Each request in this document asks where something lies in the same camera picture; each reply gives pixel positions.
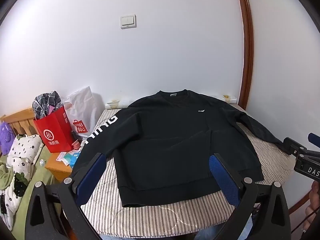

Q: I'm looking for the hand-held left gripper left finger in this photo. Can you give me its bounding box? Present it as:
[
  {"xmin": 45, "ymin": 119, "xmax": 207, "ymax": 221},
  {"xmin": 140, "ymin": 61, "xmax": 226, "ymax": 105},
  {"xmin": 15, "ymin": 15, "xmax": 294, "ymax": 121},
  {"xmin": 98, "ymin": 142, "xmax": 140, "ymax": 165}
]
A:
[{"xmin": 25, "ymin": 152, "xmax": 110, "ymax": 240}]

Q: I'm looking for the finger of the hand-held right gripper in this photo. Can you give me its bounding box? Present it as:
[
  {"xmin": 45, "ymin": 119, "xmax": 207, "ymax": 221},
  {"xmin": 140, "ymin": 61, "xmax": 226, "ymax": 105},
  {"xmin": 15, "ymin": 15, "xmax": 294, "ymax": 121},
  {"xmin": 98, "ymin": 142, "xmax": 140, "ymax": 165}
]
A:
[
  {"xmin": 307, "ymin": 132, "xmax": 320, "ymax": 147},
  {"xmin": 283, "ymin": 137, "xmax": 305, "ymax": 157}
]

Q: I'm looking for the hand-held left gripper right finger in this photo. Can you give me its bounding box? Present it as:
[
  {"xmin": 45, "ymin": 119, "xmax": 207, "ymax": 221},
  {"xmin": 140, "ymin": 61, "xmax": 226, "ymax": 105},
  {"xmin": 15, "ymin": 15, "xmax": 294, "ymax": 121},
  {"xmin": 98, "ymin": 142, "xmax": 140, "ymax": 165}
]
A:
[{"xmin": 209, "ymin": 152, "xmax": 293, "ymax": 240}]

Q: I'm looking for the black sweatshirt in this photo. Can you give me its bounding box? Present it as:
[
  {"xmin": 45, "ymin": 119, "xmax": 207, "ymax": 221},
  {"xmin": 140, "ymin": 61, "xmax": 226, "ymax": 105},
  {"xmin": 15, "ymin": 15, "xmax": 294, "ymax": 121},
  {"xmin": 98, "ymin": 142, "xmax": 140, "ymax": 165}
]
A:
[{"xmin": 69, "ymin": 89, "xmax": 287, "ymax": 208}]

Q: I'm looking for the person's right hand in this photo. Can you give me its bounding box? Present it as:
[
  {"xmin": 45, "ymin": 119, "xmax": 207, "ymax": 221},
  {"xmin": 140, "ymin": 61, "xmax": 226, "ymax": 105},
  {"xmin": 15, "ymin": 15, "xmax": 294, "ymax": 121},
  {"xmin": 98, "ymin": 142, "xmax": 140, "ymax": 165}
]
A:
[{"xmin": 305, "ymin": 180, "xmax": 320, "ymax": 233}]

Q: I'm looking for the blue and white box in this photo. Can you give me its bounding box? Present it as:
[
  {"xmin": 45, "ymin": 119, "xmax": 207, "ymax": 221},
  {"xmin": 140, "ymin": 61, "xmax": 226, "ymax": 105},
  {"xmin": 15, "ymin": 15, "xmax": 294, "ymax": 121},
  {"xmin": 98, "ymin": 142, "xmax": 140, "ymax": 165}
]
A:
[{"xmin": 63, "ymin": 151, "xmax": 81, "ymax": 167}]

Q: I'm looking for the wooden nightstand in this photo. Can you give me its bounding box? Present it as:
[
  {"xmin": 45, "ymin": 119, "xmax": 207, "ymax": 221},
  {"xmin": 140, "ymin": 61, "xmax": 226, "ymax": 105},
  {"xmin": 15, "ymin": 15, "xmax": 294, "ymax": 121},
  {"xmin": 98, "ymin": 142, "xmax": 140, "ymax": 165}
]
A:
[{"xmin": 45, "ymin": 149, "xmax": 82, "ymax": 183}]

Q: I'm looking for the red paper bag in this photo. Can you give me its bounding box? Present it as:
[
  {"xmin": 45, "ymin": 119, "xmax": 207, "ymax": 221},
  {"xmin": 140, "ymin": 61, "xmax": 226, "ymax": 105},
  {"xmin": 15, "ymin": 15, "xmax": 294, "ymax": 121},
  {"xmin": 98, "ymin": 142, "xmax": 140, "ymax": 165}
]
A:
[{"xmin": 33, "ymin": 106, "xmax": 75, "ymax": 153}]

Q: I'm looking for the green bed sheet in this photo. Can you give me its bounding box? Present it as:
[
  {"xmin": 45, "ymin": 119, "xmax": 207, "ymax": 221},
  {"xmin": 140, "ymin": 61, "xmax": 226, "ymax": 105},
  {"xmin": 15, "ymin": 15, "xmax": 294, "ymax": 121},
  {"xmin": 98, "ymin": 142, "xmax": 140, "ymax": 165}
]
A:
[{"xmin": 0, "ymin": 145, "xmax": 59, "ymax": 233}]

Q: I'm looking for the white plastic shopping bag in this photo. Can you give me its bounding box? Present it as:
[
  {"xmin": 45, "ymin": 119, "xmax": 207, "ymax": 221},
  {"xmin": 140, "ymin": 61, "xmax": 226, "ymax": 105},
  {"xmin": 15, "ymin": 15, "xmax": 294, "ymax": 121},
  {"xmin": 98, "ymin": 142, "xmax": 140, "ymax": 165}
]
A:
[{"xmin": 64, "ymin": 86, "xmax": 99, "ymax": 140}]

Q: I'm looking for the white floral blanket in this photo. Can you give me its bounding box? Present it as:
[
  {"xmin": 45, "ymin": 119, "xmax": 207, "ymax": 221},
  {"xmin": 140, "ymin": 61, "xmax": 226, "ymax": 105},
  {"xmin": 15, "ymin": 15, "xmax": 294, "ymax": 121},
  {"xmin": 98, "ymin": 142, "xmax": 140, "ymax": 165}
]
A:
[{"xmin": 0, "ymin": 134, "xmax": 45, "ymax": 231}]

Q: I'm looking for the striped mattress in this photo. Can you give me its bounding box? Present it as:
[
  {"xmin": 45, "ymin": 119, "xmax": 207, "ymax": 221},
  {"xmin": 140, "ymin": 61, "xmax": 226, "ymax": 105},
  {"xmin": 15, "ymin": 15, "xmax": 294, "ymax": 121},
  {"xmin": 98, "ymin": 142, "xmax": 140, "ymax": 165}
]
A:
[{"xmin": 80, "ymin": 104, "xmax": 295, "ymax": 237}]

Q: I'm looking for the grey plaid cloth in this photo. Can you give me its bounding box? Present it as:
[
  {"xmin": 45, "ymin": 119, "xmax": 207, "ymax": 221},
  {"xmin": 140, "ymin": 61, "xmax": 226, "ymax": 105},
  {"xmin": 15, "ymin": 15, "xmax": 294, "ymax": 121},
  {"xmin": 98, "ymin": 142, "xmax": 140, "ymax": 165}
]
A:
[{"xmin": 32, "ymin": 90, "xmax": 62, "ymax": 121}]

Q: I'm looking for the wooden headboard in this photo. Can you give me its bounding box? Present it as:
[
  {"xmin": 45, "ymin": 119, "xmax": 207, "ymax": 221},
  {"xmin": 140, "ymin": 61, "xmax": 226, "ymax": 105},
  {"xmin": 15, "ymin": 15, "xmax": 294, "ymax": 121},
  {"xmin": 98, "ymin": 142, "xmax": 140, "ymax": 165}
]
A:
[{"xmin": 0, "ymin": 107, "xmax": 38, "ymax": 142}]

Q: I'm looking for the purple plush cloth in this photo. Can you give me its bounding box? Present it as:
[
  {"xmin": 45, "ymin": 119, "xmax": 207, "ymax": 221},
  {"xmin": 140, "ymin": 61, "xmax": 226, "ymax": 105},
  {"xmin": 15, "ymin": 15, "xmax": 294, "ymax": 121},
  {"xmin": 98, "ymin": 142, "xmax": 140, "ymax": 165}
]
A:
[{"xmin": 0, "ymin": 121, "xmax": 17, "ymax": 156}]

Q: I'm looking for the brown wooden door frame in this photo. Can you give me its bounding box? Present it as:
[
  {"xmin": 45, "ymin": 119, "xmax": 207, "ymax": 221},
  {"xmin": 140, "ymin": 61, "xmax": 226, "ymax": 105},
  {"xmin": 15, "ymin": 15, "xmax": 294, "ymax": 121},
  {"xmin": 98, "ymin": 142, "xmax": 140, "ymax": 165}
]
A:
[{"xmin": 234, "ymin": 0, "xmax": 313, "ymax": 216}]

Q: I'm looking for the white light switch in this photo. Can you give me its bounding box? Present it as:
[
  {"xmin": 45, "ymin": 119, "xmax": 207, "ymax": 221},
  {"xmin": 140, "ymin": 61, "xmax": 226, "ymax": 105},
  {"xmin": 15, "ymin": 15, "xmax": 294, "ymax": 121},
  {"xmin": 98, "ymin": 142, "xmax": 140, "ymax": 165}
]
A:
[{"xmin": 120, "ymin": 14, "xmax": 137, "ymax": 29}]

